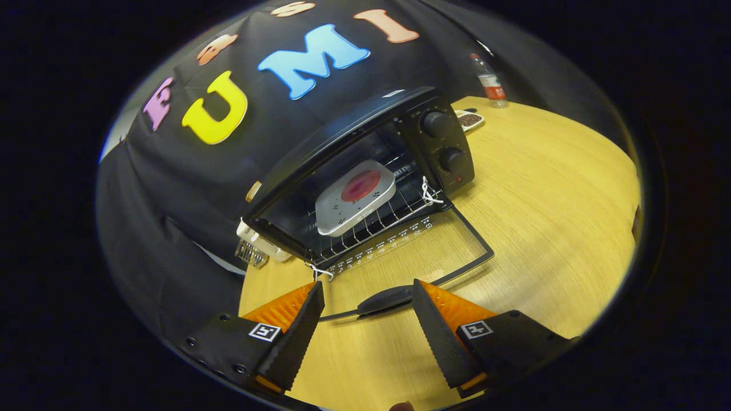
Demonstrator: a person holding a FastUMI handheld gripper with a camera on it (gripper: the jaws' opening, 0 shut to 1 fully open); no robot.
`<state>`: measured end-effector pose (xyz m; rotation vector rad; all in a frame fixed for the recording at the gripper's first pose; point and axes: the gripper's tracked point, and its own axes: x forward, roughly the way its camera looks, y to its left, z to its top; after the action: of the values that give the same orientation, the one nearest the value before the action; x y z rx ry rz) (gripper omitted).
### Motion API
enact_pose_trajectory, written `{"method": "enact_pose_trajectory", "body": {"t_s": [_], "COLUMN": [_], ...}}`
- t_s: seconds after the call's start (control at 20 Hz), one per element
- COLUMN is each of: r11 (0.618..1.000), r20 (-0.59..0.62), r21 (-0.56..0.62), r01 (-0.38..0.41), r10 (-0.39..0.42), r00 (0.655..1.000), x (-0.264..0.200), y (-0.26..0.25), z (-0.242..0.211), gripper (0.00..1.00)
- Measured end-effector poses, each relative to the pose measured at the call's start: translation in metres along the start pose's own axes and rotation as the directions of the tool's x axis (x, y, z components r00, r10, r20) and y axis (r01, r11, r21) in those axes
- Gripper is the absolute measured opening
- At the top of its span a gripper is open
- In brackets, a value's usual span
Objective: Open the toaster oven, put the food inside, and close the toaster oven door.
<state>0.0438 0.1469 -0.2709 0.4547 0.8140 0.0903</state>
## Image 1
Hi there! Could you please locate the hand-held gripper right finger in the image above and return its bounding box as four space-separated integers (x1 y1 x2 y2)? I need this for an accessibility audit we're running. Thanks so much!
412 279 575 399

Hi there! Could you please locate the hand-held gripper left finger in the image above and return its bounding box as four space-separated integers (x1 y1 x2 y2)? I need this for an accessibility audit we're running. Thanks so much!
180 281 326 394

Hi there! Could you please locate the white square plate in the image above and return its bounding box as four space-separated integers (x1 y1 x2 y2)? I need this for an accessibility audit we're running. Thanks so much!
315 159 397 237

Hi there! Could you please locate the pink ham slice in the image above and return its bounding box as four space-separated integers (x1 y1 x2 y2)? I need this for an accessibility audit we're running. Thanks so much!
342 170 381 203

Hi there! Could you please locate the black toaster oven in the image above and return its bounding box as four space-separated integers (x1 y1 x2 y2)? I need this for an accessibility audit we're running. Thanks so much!
243 86 495 323

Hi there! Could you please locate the white bread toaster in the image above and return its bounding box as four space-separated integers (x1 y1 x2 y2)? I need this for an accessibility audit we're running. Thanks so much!
236 219 293 263

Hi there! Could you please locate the black backdrop cloth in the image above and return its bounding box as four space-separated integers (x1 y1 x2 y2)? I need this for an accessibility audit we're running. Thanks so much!
97 0 629 343

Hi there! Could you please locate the white divided bean dish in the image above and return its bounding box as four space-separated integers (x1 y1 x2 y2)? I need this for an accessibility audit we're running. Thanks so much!
455 108 485 133

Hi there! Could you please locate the clear red label water bottle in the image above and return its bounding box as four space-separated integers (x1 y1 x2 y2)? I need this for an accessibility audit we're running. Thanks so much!
469 53 509 109

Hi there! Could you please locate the wire mesh holder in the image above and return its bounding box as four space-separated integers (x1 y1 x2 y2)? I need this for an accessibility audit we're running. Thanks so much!
234 239 270 269

